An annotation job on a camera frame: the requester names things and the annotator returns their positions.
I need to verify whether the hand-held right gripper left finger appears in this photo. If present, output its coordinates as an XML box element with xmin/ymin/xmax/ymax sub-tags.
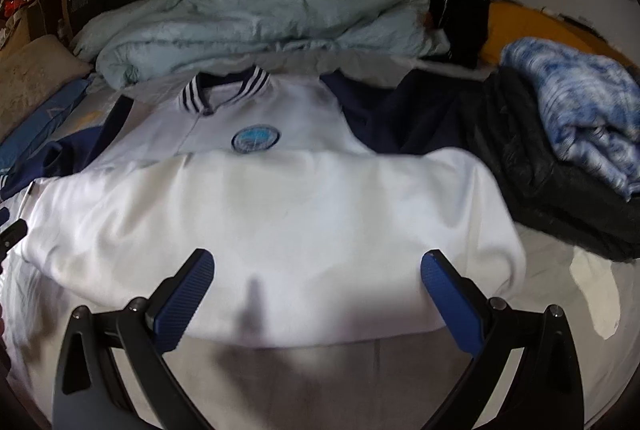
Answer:
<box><xmin>52</xmin><ymin>248</ymin><xmax>216</xmax><ymax>430</ymax></box>

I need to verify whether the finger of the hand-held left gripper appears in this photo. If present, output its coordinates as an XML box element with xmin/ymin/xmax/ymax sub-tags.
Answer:
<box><xmin>0</xmin><ymin>219</ymin><xmax>29</xmax><ymax>261</ymax></box>

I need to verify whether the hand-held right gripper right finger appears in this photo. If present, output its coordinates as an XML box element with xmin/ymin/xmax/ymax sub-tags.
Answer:
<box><xmin>421</xmin><ymin>250</ymin><xmax>585</xmax><ymax>430</ymax></box>

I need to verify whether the white navy varsity jacket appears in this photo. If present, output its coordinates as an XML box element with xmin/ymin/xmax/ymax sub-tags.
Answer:
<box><xmin>0</xmin><ymin>66</ymin><xmax>528</xmax><ymax>351</ymax></box>

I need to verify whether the blue pillow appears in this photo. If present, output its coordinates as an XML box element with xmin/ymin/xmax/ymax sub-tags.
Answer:
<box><xmin>0</xmin><ymin>77</ymin><xmax>96</xmax><ymax>173</ymax></box>

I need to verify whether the black puffer jacket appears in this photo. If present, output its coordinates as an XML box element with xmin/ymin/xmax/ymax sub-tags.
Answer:
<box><xmin>462</xmin><ymin>70</ymin><xmax>640</xmax><ymax>263</ymax></box>

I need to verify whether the pink pillow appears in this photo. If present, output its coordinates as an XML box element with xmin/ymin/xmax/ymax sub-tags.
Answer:
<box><xmin>0</xmin><ymin>34</ymin><xmax>93</xmax><ymax>143</ymax></box>

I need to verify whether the blue white knit sweater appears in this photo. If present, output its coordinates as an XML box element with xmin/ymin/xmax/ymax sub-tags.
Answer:
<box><xmin>500</xmin><ymin>37</ymin><xmax>640</xmax><ymax>201</ymax></box>

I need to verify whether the black garment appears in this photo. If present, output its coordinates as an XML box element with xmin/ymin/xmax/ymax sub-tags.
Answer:
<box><xmin>427</xmin><ymin>0</ymin><xmax>493</xmax><ymax>69</ymax></box>

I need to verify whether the light blue duvet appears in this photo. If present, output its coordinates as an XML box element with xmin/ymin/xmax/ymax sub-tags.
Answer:
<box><xmin>72</xmin><ymin>0</ymin><xmax>451</xmax><ymax>90</ymax></box>

